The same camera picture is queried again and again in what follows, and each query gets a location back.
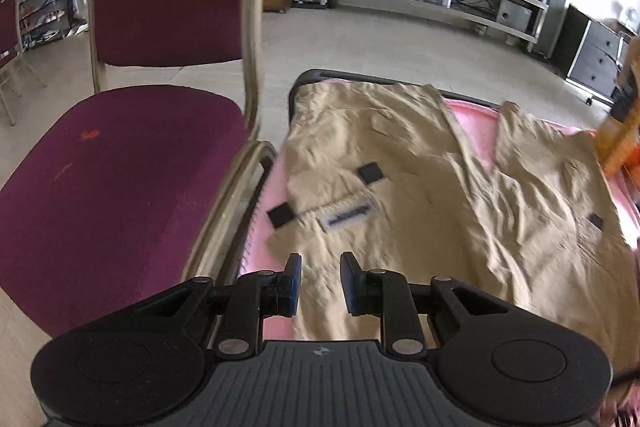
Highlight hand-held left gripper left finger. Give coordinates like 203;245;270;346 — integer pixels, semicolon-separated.
136;253;303;356

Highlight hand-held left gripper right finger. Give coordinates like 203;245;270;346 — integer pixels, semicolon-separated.
339;251;507;357

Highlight beige pants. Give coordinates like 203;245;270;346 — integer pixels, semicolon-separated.
265;79;636;343

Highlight maroon padded banquet chair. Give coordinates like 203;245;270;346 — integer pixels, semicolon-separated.
0;0;46;128
0;0;278;340

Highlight pink dog print blanket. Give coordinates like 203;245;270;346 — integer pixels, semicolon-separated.
239;77;640;348

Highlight plastic jar yellow contents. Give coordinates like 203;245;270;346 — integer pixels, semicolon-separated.
595;34;640;175

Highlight grey subwoofer box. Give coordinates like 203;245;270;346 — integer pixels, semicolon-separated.
495;0;533;32

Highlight black drawer cabinet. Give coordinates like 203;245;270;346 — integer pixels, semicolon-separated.
550;4;631;100

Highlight metal shoe rack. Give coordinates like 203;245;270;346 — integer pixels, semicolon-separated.
5;0;76;50

